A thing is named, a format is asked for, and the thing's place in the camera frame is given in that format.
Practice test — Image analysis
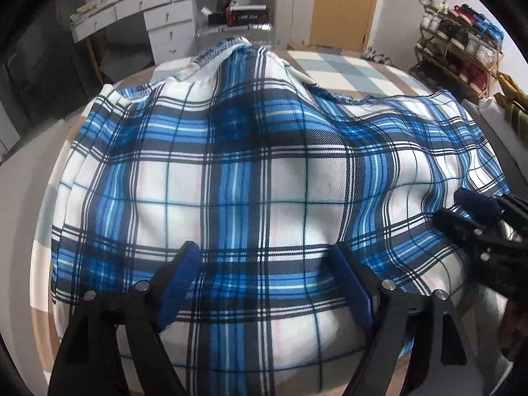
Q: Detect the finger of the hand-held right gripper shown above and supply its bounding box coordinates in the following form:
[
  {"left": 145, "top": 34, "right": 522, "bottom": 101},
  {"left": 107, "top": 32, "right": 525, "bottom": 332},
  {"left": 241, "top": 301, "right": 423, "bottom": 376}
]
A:
[
  {"left": 432, "top": 207, "right": 491, "bottom": 252},
  {"left": 454, "top": 187, "right": 506, "bottom": 221}
]

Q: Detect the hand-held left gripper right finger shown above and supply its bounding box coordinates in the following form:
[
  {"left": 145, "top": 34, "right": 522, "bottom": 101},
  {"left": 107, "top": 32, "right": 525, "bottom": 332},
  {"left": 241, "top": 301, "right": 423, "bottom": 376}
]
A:
[{"left": 330, "top": 241, "right": 481, "bottom": 396}]

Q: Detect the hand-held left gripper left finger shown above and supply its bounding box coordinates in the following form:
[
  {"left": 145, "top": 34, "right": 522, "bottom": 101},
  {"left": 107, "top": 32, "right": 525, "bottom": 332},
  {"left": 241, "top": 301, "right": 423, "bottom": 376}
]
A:
[{"left": 47, "top": 240, "right": 201, "bottom": 396}]

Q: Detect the blue plaid garment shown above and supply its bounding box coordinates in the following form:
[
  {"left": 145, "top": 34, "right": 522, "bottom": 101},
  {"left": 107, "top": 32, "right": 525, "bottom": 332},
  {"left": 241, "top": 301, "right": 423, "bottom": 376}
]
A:
[{"left": 49, "top": 37, "right": 510, "bottom": 392}]

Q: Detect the person's right hand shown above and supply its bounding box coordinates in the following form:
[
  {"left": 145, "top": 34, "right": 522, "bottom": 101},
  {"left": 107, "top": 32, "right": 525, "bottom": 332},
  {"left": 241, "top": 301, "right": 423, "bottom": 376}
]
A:
[{"left": 497, "top": 298, "right": 528, "bottom": 362}]

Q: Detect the white bag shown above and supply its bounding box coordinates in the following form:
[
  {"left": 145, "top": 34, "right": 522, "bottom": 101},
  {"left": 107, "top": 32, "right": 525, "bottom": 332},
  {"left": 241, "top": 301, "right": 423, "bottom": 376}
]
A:
[{"left": 478, "top": 97, "right": 516, "bottom": 133}]

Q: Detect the olive green bag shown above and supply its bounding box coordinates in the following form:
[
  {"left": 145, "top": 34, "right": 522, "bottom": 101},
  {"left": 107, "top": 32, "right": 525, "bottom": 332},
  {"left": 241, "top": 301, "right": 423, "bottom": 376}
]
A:
[{"left": 493, "top": 72, "right": 528, "bottom": 141}]

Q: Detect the wooden shoe rack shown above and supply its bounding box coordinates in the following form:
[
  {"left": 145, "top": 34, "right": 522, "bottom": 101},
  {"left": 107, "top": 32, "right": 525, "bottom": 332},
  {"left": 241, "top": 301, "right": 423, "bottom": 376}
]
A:
[{"left": 408, "top": 0, "right": 505, "bottom": 100}]

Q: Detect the grey dust cover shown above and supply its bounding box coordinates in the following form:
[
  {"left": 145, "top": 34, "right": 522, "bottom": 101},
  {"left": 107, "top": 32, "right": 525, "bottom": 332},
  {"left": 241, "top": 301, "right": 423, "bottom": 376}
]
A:
[{"left": 99, "top": 35, "right": 155, "bottom": 79}]

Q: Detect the wooden door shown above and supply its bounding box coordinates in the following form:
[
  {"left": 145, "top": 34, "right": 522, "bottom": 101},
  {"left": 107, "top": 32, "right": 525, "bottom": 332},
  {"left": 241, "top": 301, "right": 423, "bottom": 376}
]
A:
[{"left": 307, "top": 0, "right": 382, "bottom": 49}]

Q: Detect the dark refrigerator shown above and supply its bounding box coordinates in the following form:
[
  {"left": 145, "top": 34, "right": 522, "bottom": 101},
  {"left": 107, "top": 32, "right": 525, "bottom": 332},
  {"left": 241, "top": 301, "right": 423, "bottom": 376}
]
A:
[{"left": 0, "top": 29, "right": 104, "bottom": 133}]

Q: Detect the silver suitcase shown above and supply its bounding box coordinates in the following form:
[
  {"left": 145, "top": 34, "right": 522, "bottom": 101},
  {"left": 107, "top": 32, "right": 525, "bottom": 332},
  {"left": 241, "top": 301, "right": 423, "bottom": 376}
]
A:
[{"left": 195, "top": 22, "right": 275, "bottom": 50}]

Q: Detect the white dressing table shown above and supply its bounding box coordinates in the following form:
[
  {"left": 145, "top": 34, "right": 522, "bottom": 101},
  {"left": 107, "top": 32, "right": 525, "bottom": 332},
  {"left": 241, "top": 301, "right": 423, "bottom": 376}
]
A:
[{"left": 70, "top": 0, "right": 199, "bottom": 67}]

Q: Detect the white tall cabinet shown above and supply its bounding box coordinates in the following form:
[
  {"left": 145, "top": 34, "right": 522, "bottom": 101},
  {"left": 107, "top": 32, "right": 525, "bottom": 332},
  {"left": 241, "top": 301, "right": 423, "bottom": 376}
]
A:
[{"left": 269, "top": 0, "right": 316, "bottom": 49}]

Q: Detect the black red carton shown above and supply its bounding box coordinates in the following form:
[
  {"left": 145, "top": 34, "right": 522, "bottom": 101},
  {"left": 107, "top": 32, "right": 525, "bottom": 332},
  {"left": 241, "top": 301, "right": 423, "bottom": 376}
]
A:
[{"left": 207, "top": 3, "right": 271, "bottom": 27}]

